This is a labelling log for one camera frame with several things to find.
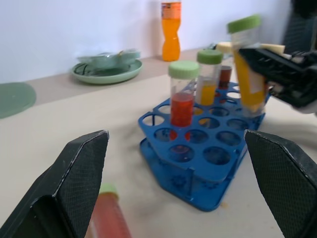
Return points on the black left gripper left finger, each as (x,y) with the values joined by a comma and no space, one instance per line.
(62,188)

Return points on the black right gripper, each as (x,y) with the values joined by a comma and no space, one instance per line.
(308,84)

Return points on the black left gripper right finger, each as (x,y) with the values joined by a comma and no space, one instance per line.
(284,178)

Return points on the yellow test tube green cap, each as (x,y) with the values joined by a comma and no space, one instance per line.
(208,94)
(247,85)

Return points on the dark red test tube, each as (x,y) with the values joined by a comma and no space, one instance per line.
(225,78)

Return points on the red test tube green cap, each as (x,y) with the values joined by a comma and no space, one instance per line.
(109,218)
(182,109)

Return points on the blue test tube rack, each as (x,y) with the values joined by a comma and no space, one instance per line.
(198,169)

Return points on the black chair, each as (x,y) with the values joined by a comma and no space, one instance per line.
(302,27)

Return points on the cream coloured block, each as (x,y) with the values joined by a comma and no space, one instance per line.
(225,47)

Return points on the flat green plate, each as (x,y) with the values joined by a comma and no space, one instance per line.
(15,100)

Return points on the orange drink bottle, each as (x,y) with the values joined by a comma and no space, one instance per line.
(171,42)

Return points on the light green plate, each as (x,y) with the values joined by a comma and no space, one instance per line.
(106,78)

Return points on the light green bowl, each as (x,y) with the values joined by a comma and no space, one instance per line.
(111,59)

